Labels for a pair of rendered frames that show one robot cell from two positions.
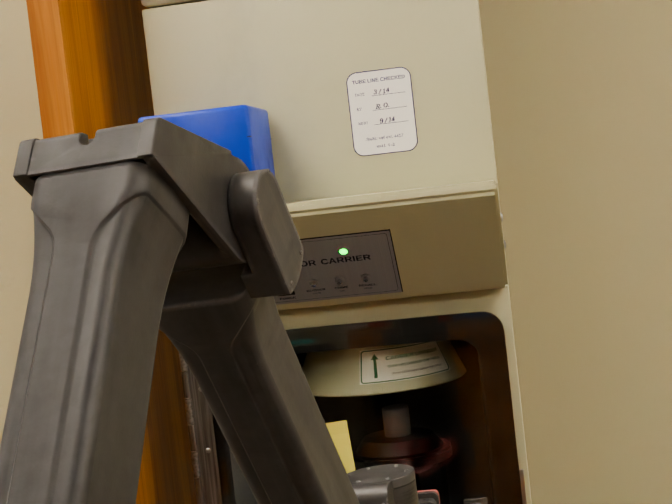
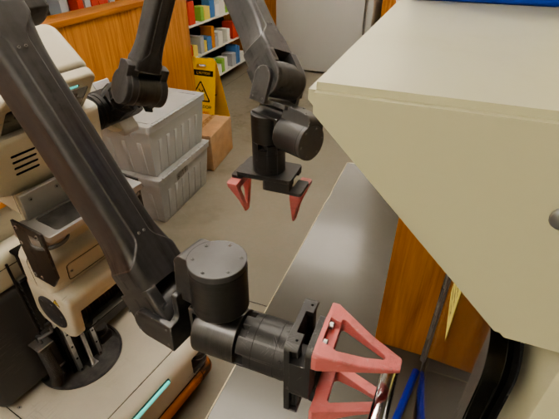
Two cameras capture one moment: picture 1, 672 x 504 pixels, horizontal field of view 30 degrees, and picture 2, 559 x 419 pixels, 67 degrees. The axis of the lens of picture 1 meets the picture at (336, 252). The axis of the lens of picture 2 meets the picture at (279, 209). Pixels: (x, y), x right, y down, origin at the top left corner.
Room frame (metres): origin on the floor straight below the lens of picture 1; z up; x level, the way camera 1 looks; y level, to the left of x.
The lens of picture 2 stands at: (1.08, -0.29, 1.56)
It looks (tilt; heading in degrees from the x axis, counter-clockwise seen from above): 35 degrees down; 104
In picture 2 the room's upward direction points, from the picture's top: straight up
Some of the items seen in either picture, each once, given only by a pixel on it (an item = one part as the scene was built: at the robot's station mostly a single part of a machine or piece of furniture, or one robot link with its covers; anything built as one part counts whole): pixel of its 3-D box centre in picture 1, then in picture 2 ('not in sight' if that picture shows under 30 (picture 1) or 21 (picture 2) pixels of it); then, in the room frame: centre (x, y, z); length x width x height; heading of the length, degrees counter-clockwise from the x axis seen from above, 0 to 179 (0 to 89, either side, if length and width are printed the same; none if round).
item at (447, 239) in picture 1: (325, 254); (460, 96); (1.14, 0.01, 1.46); 0.32 x 0.11 x 0.10; 82
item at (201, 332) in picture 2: not in sight; (224, 326); (0.96, -0.02, 1.21); 0.07 x 0.06 x 0.07; 172
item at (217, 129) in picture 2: not in sight; (204, 140); (-0.19, 2.48, 0.14); 0.41 x 0.32 x 0.28; 88
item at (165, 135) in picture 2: not in sight; (154, 129); (-0.24, 1.87, 0.49); 0.60 x 0.42 x 0.33; 82
